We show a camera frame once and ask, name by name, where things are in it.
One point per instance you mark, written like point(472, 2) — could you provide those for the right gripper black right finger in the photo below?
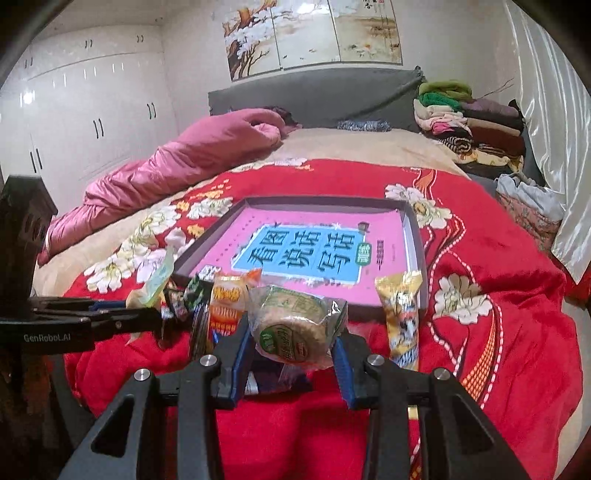
point(457, 439)

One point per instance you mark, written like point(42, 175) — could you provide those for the red floral blanket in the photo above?
point(494, 318)

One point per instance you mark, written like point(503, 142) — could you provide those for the blue patterned pillow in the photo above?
point(378, 126)

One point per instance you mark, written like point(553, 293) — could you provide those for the grey headboard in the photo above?
point(324, 98)

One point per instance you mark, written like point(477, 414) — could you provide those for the grey crumpled clothes pile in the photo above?
point(538, 210)

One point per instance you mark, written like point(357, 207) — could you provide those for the white satin curtain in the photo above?
point(557, 109)

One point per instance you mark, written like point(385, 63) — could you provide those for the white wardrobe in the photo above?
point(78, 105)

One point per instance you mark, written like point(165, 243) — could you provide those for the green milk candy packet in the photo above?
point(155, 280)

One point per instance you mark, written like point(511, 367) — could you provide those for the yellow cartoon snack packet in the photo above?
point(398, 294)

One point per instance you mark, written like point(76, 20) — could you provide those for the floral wall painting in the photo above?
point(268, 36)

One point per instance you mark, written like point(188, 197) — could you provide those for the round cake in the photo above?
point(295, 328)

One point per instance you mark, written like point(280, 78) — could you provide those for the grey shallow box tray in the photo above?
point(314, 249)

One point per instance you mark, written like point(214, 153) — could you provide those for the orange bread snack packet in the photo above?
point(229, 300)

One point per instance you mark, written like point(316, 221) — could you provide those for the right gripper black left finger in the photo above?
point(128, 440)

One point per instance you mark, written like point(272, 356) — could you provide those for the green cartoon snack packet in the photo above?
point(183, 303)

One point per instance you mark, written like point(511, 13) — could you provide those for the stack of folded clothes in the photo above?
point(486, 138)

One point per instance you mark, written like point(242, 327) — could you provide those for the pink Chinese book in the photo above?
point(314, 251)

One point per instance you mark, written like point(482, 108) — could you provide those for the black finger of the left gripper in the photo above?
point(74, 304)
point(115, 320)

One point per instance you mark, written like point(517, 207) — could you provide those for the pink satin quilt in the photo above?
point(206, 148)

